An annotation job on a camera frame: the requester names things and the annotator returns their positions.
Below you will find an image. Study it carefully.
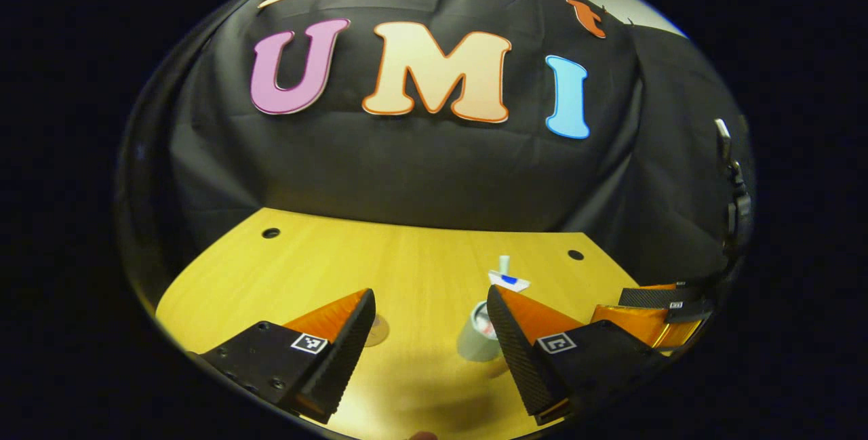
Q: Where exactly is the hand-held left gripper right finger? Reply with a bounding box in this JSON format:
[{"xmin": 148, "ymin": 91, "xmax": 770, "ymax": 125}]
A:
[{"xmin": 486, "ymin": 284, "xmax": 679, "ymax": 426}]

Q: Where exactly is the light blue cup wooden handle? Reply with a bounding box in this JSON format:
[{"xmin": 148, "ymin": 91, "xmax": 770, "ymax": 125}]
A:
[{"xmin": 456, "ymin": 300, "xmax": 504, "ymax": 363}]

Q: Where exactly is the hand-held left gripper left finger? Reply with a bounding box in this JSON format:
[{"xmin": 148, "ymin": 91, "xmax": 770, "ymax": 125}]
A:
[{"xmin": 193, "ymin": 288, "xmax": 377, "ymax": 425}]

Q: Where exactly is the round brown coaster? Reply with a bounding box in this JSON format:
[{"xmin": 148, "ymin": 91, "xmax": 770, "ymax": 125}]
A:
[{"xmin": 363, "ymin": 315, "xmax": 391, "ymax": 348}]

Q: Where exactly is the white toothpaste tube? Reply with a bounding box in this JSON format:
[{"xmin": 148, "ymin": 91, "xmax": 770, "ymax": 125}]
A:
[{"xmin": 475, "ymin": 271, "xmax": 532, "ymax": 340}]

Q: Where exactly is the black backdrop cloth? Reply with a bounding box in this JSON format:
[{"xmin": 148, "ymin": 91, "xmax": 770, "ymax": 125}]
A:
[{"xmin": 115, "ymin": 0, "xmax": 757, "ymax": 322}]

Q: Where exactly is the wooden desktop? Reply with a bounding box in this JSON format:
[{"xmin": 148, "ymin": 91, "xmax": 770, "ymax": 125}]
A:
[{"xmin": 155, "ymin": 207, "xmax": 707, "ymax": 440}]

